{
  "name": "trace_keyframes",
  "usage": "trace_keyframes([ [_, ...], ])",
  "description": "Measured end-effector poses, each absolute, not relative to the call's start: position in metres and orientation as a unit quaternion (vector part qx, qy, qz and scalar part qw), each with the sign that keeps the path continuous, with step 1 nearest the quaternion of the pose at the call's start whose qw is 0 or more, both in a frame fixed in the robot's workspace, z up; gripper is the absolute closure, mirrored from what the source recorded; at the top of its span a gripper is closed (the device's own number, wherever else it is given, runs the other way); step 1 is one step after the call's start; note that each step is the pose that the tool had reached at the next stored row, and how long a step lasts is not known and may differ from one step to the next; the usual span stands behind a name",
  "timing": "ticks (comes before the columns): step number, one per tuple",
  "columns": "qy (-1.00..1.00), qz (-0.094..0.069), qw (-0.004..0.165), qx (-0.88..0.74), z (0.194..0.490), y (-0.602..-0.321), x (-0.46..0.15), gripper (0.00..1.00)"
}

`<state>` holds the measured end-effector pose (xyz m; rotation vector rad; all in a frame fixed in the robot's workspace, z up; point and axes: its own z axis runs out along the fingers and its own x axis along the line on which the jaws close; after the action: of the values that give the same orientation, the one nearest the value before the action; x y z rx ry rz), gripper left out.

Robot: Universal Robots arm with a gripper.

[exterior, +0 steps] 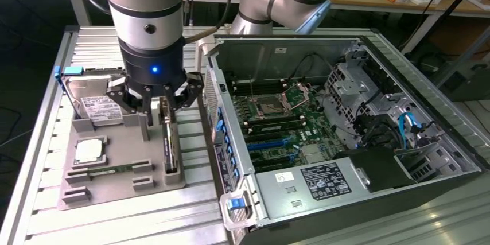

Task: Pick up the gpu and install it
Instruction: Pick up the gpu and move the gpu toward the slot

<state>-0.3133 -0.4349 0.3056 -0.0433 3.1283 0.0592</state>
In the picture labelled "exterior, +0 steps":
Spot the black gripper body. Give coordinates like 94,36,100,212
117,37,189,88

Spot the hard disk in blue caddy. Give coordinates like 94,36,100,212
53,65,131,127

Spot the thin metal locking lever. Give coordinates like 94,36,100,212
247,74,257,100

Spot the silver CPU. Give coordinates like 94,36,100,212
74,141,105,162

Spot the CPU socket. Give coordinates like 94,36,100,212
253,95,285,120

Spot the black RAM stick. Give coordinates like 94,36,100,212
247,120,303,136

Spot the green RAM stick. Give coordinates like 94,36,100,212
86,164,133,176

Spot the open socket cover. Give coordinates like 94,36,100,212
280,83,311,110

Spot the blue expansion slot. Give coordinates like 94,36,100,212
247,138,291,151

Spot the grey parts rack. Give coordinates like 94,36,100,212
56,104,187,211

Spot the green motherboard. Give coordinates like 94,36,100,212
228,80,340,173

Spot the silver chipset heat sink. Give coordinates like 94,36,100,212
300,144,325,165

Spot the perforated metal disk bay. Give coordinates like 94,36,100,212
323,61,384,120

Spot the blue case latch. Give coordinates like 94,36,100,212
225,197,244,210

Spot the grey power supply unit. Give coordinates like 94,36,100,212
252,157,371,220

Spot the black plastic fan shroud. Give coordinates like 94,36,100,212
332,146,418,194

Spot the open black PC case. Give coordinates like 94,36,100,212
195,34,490,245

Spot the grey slanted metal pole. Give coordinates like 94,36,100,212
434,26,490,85

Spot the dark equipment case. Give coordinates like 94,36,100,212
439,63,490,102

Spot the black slanted pole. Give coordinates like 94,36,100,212
398,0,478,54

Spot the blue wire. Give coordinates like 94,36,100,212
395,111,424,151

